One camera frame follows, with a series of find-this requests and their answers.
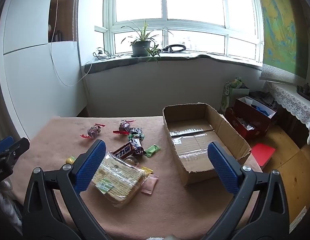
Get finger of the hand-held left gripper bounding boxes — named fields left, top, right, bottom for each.
left=0, top=136, right=30, bottom=167

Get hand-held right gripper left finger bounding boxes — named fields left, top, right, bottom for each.
left=22, top=139, right=113, bottom=240

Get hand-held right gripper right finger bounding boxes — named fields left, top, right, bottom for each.
left=202, top=141, right=291, bottom=240

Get clear cracker packet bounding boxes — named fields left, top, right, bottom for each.
left=91, top=152, right=147, bottom=208

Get cardboard box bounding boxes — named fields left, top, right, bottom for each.
left=162, top=102, right=252, bottom=187

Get pink sachet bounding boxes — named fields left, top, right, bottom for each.
left=141, top=175, right=159, bottom=195

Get red twist-wrapped candy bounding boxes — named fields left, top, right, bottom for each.
left=113, top=119, right=137, bottom=135
left=80, top=123, right=105, bottom=140

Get red book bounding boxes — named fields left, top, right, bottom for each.
left=251, top=143, right=276, bottom=167

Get small red shoe box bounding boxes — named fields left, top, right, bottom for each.
left=224, top=107, right=261, bottom=140

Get dark green candy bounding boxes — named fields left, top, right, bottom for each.
left=127, top=133, right=145, bottom=142

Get large red shoe box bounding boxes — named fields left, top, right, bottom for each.
left=232, top=95, right=278, bottom=133

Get light green candy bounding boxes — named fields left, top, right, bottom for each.
left=144, top=145, right=161, bottom=158

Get pink table cloth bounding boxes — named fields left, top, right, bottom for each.
left=10, top=116, right=263, bottom=240

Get white cabinet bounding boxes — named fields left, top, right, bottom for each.
left=0, top=0, right=88, bottom=140

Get green paper bag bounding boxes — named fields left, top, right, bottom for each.
left=221, top=77, right=251, bottom=114

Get grey cloth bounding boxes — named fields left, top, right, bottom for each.
left=250, top=91, right=278, bottom=105

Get white lace cloth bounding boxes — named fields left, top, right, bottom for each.
left=264, top=80, right=310, bottom=145

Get dark figurine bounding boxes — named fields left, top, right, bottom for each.
left=296, top=82, right=310, bottom=98

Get white power strip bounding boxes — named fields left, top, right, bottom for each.
left=93, top=47, right=112, bottom=59

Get potted green plant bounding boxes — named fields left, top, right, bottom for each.
left=121, top=19, right=174, bottom=64

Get wooden shelf niche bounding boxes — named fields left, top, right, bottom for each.
left=48, top=0, right=78, bottom=43

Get white cable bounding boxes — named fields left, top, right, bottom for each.
left=50, top=0, right=95, bottom=87

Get landscape wall painting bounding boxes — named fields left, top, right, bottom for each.
left=256, top=0, right=308, bottom=84

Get white window frame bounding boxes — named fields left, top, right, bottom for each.
left=95, top=0, right=264, bottom=63

